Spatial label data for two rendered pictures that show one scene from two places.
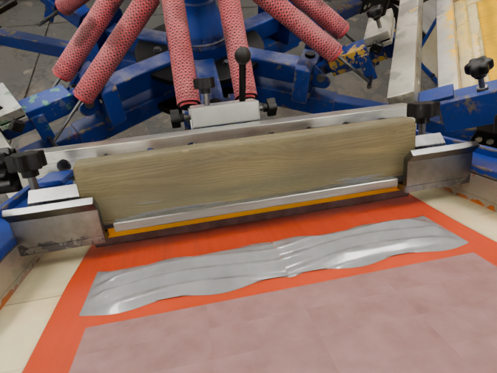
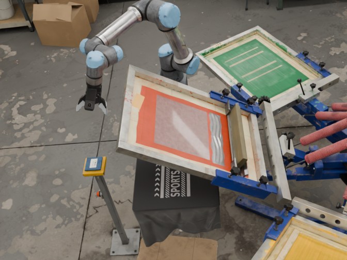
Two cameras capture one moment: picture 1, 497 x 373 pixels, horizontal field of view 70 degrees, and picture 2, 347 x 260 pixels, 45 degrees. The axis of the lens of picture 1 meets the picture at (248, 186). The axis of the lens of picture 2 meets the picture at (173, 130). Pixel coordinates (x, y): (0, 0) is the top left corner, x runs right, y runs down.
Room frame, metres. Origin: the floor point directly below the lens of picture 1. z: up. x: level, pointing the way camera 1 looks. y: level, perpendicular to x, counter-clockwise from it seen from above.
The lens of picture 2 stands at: (0.47, -1.50, 2.90)
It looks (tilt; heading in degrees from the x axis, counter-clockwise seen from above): 46 degrees down; 110
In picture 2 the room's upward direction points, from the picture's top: 10 degrees counter-clockwise
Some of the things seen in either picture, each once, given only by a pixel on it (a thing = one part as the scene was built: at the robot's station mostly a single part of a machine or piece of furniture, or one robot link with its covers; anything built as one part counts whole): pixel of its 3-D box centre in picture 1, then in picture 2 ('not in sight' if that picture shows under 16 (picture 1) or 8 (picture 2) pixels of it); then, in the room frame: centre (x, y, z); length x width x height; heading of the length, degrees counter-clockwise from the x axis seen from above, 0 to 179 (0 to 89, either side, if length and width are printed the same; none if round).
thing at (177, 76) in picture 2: not in sight; (170, 70); (-0.20, 0.50, 1.25); 0.15 x 0.15 x 0.10
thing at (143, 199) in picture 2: not in sight; (176, 175); (-0.07, -0.08, 0.95); 0.48 x 0.44 x 0.01; 12
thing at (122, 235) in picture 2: not in sight; (111, 207); (-0.59, -0.07, 0.48); 0.22 x 0.22 x 0.96; 12
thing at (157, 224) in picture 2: not in sight; (180, 225); (-0.02, -0.28, 0.74); 0.46 x 0.04 x 0.42; 12
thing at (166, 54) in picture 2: not in sight; (169, 55); (-0.20, 0.49, 1.37); 0.13 x 0.12 x 0.14; 155
